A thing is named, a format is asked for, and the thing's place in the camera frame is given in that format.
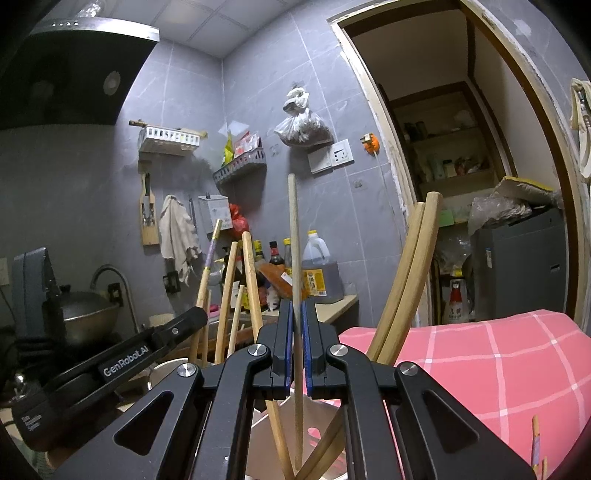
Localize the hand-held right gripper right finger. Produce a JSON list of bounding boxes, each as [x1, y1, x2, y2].
[[302, 300, 539, 480]]

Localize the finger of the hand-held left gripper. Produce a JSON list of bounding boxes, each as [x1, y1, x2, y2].
[[149, 305, 209, 357]]

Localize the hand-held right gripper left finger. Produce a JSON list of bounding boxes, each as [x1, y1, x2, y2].
[[53, 300, 296, 480]]

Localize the wooden chopstick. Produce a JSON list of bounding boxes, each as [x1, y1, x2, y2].
[[227, 285, 246, 359], [241, 232, 295, 479], [202, 288, 212, 365], [295, 202, 426, 480], [287, 173, 306, 468], [213, 241, 239, 364], [382, 191, 444, 364]]

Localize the purple patterned chopstick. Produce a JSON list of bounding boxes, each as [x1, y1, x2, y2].
[[189, 219, 223, 365], [530, 414, 548, 480]]

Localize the white perforated utensil holder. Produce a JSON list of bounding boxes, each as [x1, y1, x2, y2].
[[226, 392, 356, 480]]

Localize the metal wok with lid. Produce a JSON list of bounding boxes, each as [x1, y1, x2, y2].
[[57, 283, 122, 348]]

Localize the large oil jug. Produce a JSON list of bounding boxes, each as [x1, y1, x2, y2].
[[302, 229, 345, 304]]

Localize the curved metal faucet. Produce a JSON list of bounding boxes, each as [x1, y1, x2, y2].
[[90, 265, 140, 331]]

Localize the white hanging towel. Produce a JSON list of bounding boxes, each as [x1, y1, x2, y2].
[[158, 193, 203, 288]]

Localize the wooden knife rack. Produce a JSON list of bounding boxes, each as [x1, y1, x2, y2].
[[139, 172, 161, 247]]

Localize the red plastic bag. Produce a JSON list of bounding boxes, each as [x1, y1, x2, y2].
[[229, 202, 250, 240]]

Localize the red label floor bottle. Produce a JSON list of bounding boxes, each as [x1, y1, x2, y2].
[[442, 276, 474, 325]]

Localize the pink checked cloth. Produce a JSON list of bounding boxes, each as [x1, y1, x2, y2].
[[339, 309, 591, 480]]

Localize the red snack packet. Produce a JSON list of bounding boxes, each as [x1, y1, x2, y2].
[[233, 131, 262, 158]]

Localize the hanging clear plastic bag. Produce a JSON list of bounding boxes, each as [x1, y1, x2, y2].
[[273, 85, 334, 149]]

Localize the grey washing machine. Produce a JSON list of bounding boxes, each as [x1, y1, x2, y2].
[[470, 207, 569, 325]]

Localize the crumpled clear plastic sheet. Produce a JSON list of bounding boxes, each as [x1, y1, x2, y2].
[[467, 193, 533, 236]]

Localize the wooden pantry shelf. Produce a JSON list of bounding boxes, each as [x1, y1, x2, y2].
[[392, 82, 509, 228]]

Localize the beige cardboard sack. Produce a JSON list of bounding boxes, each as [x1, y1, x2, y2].
[[491, 175, 562, 208]]

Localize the black range hood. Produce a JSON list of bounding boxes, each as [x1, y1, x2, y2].
[[0, 16, 160, 131]]

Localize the metal wall utensil box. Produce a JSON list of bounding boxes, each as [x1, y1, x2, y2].
[[198, 193, 230, 227]]

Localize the grey wall shelf basket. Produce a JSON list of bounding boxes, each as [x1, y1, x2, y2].
[[212, 150, 269, 186]]

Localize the white wall switch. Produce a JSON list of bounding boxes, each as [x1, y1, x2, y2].
[[308, 146, 332, 175]]

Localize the white wall shelf basket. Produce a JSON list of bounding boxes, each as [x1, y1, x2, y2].
[[138, 124, 208, 157]]

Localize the white wall socket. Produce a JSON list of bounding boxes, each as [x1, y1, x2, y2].
[[329, 138, 356, 167]]

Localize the wooden door frame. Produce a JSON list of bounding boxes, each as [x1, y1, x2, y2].
[[327, 0, 591, 326]]

